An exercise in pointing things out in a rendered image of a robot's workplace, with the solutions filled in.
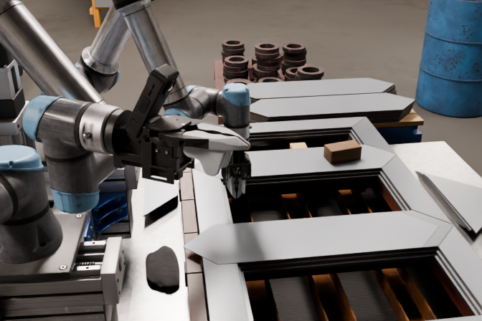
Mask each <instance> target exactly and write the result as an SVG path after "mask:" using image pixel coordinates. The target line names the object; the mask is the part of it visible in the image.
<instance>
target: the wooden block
mask: <svg viewBox="0 0 482 321"><path fill-rule="evenodd" d="M361 154H362V147H361V146H360V144H358V143H357V142H356V141H355V140H348V141H343V142H338V143H330V144H325V145H324V152H323V156H324V158H325V159H326V160H327V161H328V162H329V163H330V164H332V163H340V162H344V161H352V160H356V159H360V158H361Z"/></svg>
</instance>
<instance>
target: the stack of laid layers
mask: <svg viewBox="0 0 482 321"><path fill-rule="evenodd" d="M336 136H349V137H350V138H351V139H352V140H355V141H356V142H357V143H358V144H360V145H364V144H363V142H362V141H361V139H360V138H359V136H358V135H357V134H356V133H355V131H354V129H353V128H352V127H350V128H326V129H313V130H289V131H277V132H264V133H250V137H249V142H252V141H265V140H288V139H301V138H324V137H336ZM365 178H378V179H379V180H380V182H381V183H382V185H383V186H384V187H385V189H386V190H387V192H388V194H389V195H390V196H391V197H392V199H393V201H394V202H395V203H396V204H397V206H398V208H399V209H400V212H402V213H404V214H408V215H411V216H414V217H416V218H419V219H422V220H424V221H428V222H430V223H432V224H436V225H438V226H439V227H438V228H437V230H436V231H435V233H434V234H433V235H432V236H431V237H430V239H429V240H428V241H427V243H426V244H425V245H424V247H422V248H413V249H397V250H388V251H371V252H363V253H354V254H338V255H329V256H320V257H304V258H295V259H279V260H270V261H260V262H243V263H237V265H238V269H239V273H240V279H241V283H242V290H243V294H244V298H245V304H246V308H247V315H248V319H249V321H253V317H252V311H251V307H250V301H249V297H248V293H247V287H246V284H245V277H244V275H250V274H266V273H274V272H290V271H298V270H307V269H323V268H331V267H347V266H355V265H363V264H379V263H387V262H403V261H412V260H420V259H434V260H435V261H436V263H437V264H438V266H439V267H440V268H441V270H442V271H443V273H444V274H445V276H446V277H447V278H448V280H449V282H450V283H451V284H452V286H453V287H454V289H455V290H456V292H457V293H458V294H459V296H460V298H461V299H462V300H463V302H464V303H465V304H466V306H467V308H468V309H469V310H470V312H471V313H472V315H473V316H474V315H482V306H481V305H480V304H479V302H478V300H477V299H476V298H475V297H474V295H473V294H472V292H471V291H470V290H469V288H468V287H467V286H466V284H465V283H464V281H463V280H462V279H461V278H460V276H459V274H458V273H457V272H456V271H455V269H454V268H453V266H452V265H451V263H450V262H449V261H448V259H447V258H446V257H445V255H444V253H442V251H441V250H440V248H439V245H440V244H441V242H442V241H443V239H444V238H445V237H446V236H447V234H448V233H449V231H450V230H451V229H452V228H453V226H454V225H453V224H450V223H448V222H446V221H442V220H440V219H437V218H434V217H431V216H428V215H425V214H422V213H420V212H417V211H413V210H412V209H411V208H410V207H409V206H408V204H407V203H406V201H405V200H404V199H403V197H402V196H401V195H400V193H399V191H398V190H397V189H396V188H395V187H394V185H393V183H392V182H391V180H390V179H389V178H388V177H387V175H386V174H385V172H384V171H383V170H382V168H370V169H359V170H347V171H327V172H316V173H296V174H285V175H274V176H253V177H251V180H250V178H248V179H247V185H246V187H252V186H272V185H283V184H293V183H313V182H324V181H344V180H354V179H365ZM221 183H222V190H223V194H224V198H225V204H226V208H227V215H228V219H229V223H230V224H233V222H232V215H231V212H230V205H229V201H228V198H227V192H226V188H227V185H226V183H225V180H224V179H223V178H221Z"/></svg>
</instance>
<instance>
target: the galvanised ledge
mask: <svg viewBox="0 0 482 321"><path fill-rule="evenodd" d="M177 185H178V196H177V197H176V198H173V199H172V200H170V201H169V202H167V203H165V204H164V205H163V206H160V207H159V208H157V209H156V210H154V211H152V212H151V213H149V214H148V215H146V216H143V202H144V188H145V178H142V168H141V171H140V176H139V180H138V188H137V189H136V190H133V194H132V199H131V201H132V208H133V232H132V237H131V238H130V239H123V253H124V259H125V270H124V275H123V283H124V279H125V274H126V266H127V261H128V258H136V257H137V260H136V269H135V274H134V280H133V289H132V295H131V304H130V309H129V315H128V321H189V301H188V292H187V287H185V278H184V262H185V251H184V247H183V245H184V232H183V222H182V212H181V202H179V180H178V181H177ZM161 246H168V247H170V248H172V249H173V250H174V252H175V254H176V256H177V259H178V262H179V285H178V287H175V288H159V287H157V286H156V285H155V284H154V283H152V282H150V281H149V279H148V277H147V274H146V257H147V255H148V254H149V253H151V252H155V251H156V250H158V249H159V248H160V247H161ZM123 283H122V289H121V294H120V302H119V304H117V312H118V313H119V309H120V304H121V296H122V291H123Z"/></svg>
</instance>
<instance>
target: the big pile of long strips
mask: <svg viewBox="0 0 482 321"><path fill-rule="evenodd" d="M247 86H248V87H249V89H250V101H251V103H250V123H266V122H279V121H292V120H317V119H330V118H355V117H367V118H368V120H369V121H370V122H371V123H394V122H399V121H400V120H401V119H403V117H404V116H406V115H407V114H408V113H410V111H411V109H412V107H413V105H414V104H415V100H414V99H410V98H407V97H402V96H399V95H397V93H396V92H397V91H396V89H395V85H394V84H393V83H390V82H384V81H381V80H375V79H372V78H353V79H337V80H306V81H291V82H261V83H250V84H248V85H247Z"/></svg>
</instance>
